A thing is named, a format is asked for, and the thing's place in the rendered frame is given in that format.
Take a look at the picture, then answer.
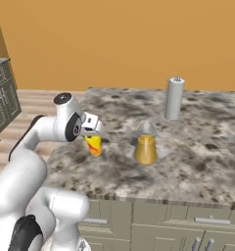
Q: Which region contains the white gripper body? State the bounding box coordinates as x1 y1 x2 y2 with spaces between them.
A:
82 119 109 138

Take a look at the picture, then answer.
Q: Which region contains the yellow and orange cup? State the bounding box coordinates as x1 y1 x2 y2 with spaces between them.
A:
84 134 104 158

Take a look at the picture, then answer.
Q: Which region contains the glass pitcher with yellow drink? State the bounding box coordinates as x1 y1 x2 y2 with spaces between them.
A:
133 121 159 166

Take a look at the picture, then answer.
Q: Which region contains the grey paper towel roll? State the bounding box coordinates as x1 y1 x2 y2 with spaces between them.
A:
164 75 186 122

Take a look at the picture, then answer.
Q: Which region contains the beige drawer front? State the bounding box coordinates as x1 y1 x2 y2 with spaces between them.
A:
185 205 234 230
79 199 134 242
132 201 172 227

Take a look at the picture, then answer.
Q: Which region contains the dark grey appliance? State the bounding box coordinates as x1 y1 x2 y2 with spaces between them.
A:
0 57 23 150

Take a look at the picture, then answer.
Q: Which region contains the beige cupboard door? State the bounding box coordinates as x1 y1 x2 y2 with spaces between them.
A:
130 223 206 251
203 228 235 251

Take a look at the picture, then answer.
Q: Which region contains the grey drawer handle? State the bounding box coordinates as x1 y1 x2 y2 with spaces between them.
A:
81 218 109 226
194 216 232 226

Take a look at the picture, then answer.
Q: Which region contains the grey cupboard door handle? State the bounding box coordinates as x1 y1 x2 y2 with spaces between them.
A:
204 237 216 251
191 236 203 251

